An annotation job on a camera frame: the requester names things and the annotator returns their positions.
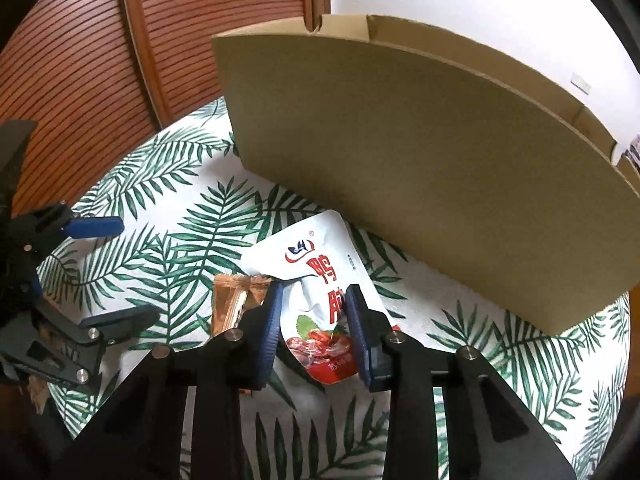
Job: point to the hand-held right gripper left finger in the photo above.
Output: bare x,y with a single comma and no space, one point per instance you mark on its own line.
270,332

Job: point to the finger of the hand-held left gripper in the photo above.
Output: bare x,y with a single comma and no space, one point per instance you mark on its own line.
95,227
122,321

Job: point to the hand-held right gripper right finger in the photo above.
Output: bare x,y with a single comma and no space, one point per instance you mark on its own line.
361,342

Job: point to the white and red snack packet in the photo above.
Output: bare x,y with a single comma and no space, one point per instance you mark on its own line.
315,270

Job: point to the brown cardboard box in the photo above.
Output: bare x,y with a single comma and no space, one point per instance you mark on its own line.
425,160

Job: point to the brown snack packet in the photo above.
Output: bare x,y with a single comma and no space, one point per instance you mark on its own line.
230,305

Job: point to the leaf-print bed sheet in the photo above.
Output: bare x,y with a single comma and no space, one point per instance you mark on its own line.
175,240

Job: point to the wooden slatted wardrobe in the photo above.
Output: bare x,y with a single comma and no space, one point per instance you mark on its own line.
75,60

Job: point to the white wall socket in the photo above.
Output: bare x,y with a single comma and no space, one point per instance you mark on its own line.
581,83

